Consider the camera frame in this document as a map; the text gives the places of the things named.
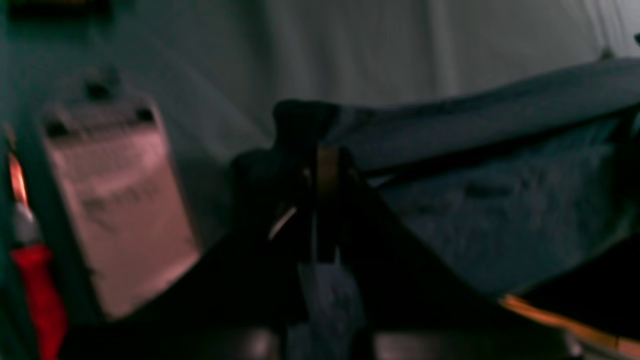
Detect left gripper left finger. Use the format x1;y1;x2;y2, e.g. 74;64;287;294
60;148;315;360

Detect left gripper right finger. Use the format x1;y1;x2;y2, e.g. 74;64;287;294
317;146;566;360

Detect dark blue T-shirt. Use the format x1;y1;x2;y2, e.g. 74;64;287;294
272;57;640;360

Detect light blue table cloth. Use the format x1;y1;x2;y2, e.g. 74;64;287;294
1;0;639;323

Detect red handled screwdriver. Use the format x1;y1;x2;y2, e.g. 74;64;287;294
7;149;69;360

